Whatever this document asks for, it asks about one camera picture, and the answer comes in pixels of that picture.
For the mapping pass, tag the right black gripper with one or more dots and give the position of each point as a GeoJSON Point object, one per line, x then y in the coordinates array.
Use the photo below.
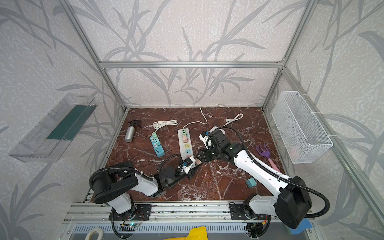
{"type": "Point", "coordinates": [208, 151]}

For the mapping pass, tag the teal power strip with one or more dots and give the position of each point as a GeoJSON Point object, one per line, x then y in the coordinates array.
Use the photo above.
{"type": "Point", "coordinates": [158, 149]}

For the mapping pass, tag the long white power strip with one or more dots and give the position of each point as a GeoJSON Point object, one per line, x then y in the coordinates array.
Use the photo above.
{"type": "Point", "coordinates": [186, 149]}

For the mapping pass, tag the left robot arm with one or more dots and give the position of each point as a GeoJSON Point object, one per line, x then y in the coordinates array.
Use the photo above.
{"type": "Point", "coordinates": [111, 184]}

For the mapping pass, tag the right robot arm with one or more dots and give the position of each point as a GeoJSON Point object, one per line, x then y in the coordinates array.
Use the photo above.
{"type": "Point", "coordinates": [291, 200]}

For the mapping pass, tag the teal plug adapter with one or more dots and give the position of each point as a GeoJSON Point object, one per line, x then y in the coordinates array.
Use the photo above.
{"type": "Point", "coordinates": [251, 183]}

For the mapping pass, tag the square white power socket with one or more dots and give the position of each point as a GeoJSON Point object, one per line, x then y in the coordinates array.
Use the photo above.
{"type": "Point", "coordinates": [213, 128]}

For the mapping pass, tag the purple pink toy fork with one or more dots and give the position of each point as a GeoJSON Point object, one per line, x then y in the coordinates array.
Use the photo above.
{"type": "Point", "coordinates": [265, 152]}

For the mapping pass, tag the silver spray bottle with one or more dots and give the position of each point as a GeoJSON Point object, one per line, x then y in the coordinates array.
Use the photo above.
{"type": "Point", "coordinates": [131, 130]}

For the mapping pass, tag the yellow plastic object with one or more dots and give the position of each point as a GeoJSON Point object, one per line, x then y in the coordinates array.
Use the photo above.
{"type": "Point", "coordinates": [199, 233]}

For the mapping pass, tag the white tape roll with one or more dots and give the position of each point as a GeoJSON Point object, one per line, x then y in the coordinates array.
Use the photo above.
{"type": "Point", "coordinates": [95, 232]}

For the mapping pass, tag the blue sponge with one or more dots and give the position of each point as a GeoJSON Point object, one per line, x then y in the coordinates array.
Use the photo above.
{"type": "Point", "coordinates": [304, 225]}

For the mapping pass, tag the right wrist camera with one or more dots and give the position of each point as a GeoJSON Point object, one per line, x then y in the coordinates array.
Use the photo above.
{"type": "Point", "coordinates": [206, 139]}

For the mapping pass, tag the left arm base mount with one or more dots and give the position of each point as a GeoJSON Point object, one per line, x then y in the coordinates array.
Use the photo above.
{"type": "Point", "coordinates": [140, 212]}

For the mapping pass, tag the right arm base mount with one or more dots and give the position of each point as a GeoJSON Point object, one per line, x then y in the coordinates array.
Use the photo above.
{"type": "Point", "coordinates": [238, 212]}

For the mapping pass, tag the white wire basket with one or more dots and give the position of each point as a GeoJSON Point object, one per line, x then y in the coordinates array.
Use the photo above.
{"type": "Point", "coordinates": [302, 133]}

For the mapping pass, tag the clear plastic wall tray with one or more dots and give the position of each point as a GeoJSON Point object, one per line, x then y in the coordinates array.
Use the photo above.
{"type": "Point", "coordinates": [50, 138]}

